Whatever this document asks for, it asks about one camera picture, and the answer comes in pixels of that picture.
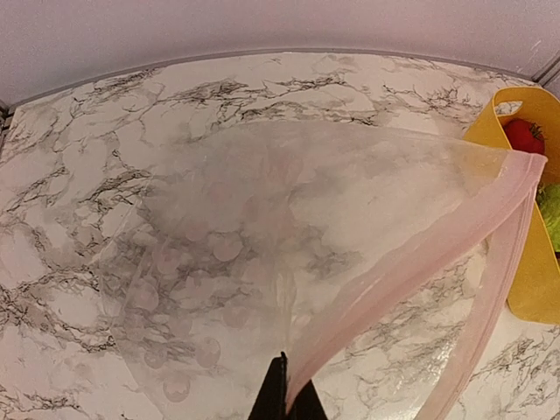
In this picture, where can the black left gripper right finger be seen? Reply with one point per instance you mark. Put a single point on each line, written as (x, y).
(307, 405)

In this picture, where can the red toy tomato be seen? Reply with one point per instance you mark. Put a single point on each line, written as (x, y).
(525, 136)

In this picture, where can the right aluminium frame post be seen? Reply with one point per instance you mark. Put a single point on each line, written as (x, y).
(547, 74)

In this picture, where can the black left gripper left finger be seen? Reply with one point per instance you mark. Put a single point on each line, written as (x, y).
(270, 403)

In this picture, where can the light green toy cabbage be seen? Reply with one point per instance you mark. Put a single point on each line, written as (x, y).
(548, 201)

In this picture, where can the yellow plastic basket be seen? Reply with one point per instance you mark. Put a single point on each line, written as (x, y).
(534, 295)

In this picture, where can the clear zip top bag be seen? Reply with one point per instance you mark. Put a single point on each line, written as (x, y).
(370, 262)

